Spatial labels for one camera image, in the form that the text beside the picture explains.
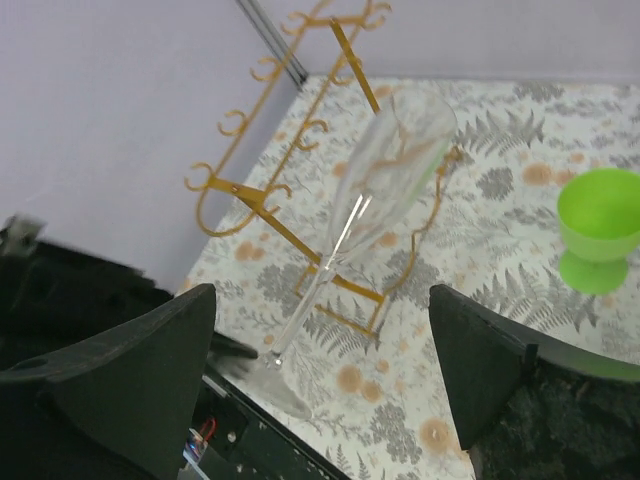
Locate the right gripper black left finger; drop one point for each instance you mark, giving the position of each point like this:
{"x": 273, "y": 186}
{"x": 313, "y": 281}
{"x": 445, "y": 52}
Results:
{"x": 117, "y": 405}

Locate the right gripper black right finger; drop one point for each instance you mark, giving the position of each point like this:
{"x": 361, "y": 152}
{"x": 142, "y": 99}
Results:
{"x": 528, "y": 406}

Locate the green plastic wine glass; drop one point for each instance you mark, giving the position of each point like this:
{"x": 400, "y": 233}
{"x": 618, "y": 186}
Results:
{"x": 598, "y": 217}

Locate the clear wine glass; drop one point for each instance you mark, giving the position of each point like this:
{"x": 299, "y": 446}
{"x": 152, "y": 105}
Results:
{"x": 397, "y": 154}

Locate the floral patterned table mat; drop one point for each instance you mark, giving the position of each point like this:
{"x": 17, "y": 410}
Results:
{"x": 380, "y": 407}

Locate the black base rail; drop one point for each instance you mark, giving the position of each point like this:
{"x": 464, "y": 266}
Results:
{"x": 232, "y": 437}

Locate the gold wire wine glass rack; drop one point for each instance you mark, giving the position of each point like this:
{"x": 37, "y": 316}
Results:
{"x": 256, "y": 260}

